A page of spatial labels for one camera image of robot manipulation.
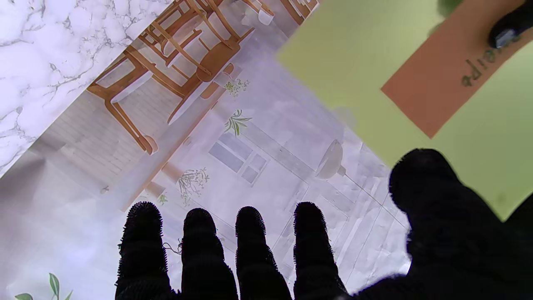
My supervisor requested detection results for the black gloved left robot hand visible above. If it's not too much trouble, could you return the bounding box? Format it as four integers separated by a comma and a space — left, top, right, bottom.
488, 0, 533, 49

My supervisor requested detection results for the pink paper receipt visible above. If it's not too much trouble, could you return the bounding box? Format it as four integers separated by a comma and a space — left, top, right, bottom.
381, 0, 533, 139

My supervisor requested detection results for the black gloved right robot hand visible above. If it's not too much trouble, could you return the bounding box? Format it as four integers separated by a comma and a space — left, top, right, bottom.
115, 149, 533, 300

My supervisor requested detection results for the yellow-green translucent file folder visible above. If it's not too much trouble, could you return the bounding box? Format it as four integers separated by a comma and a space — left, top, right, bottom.
276, 0, 533, 222

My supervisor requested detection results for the printed room scene backdrop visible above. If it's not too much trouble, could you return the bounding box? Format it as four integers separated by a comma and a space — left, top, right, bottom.
0, 0, 413, 300

